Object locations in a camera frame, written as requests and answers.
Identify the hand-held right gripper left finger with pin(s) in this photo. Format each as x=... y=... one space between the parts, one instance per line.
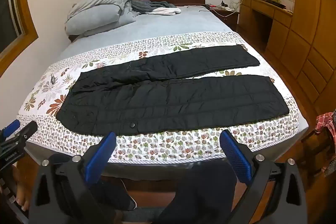
x=101 y=155

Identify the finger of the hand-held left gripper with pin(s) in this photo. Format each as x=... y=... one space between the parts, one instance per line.
x=27 y=130
x=11 y=126

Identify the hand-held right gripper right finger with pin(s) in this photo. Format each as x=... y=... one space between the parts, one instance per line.
x=236 y=158

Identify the black quilted pants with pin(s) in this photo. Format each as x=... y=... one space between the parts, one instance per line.
x=170 y=103

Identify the person's left hand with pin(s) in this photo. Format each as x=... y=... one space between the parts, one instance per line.
x=21 y=187

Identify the person's left leg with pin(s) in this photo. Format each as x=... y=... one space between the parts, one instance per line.
x=115 y=195

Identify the person's leg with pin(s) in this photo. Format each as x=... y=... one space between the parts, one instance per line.
x=199 y=195
x=115 y=195

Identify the person's right leg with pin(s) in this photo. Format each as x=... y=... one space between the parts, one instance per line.
x=199 y=195

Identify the floral quilt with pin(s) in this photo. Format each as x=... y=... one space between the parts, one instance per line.
x=157 y=148

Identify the black eyeglasses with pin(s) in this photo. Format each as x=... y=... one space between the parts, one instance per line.
x=53 y=79

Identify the wooden chair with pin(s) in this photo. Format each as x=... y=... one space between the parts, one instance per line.
x=312 y=150

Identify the red checkered cloth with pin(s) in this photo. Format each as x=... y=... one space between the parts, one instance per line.
x=324 y=120

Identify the wooden framed side window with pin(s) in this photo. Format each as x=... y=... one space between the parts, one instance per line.
x=26 y=16

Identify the wooden nightstand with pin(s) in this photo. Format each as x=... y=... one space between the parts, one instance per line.
x=262 y=6
x=228 y=19

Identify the grey folded duvet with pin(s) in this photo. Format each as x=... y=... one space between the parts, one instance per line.
x=99 y=11

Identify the bed with grey sheet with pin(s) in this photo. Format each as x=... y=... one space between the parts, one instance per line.
x=162 y=27

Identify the dark grey cloth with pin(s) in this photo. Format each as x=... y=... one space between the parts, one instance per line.
x=149 y=6

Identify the white fleece cloth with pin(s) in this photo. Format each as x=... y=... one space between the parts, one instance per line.
x=168 y=12

